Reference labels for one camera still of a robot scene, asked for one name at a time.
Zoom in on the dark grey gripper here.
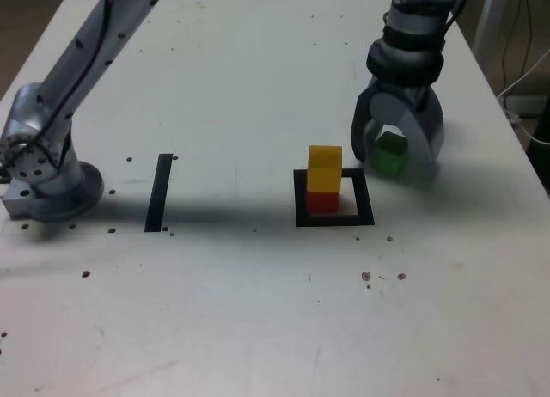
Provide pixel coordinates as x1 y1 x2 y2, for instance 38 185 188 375
350 81 446 171

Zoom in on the green cube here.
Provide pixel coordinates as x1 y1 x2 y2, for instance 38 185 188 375
370 130 408 178

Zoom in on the yellow cube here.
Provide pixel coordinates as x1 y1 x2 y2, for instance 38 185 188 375
308 144 344 194

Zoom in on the red cube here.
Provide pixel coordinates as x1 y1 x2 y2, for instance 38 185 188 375
305 189 340 214

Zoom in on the black tape square outline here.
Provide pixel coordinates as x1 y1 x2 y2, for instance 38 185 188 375
292 168 376 228

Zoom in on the black tape strip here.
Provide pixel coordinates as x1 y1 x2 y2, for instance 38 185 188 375
144 153 174 234

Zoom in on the white cable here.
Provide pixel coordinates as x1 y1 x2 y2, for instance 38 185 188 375
497 48 550 145

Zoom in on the thin black cable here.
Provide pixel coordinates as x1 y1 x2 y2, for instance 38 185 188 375
500 0 535 95

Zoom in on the white post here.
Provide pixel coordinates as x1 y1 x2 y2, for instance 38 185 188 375
471 0 512 59

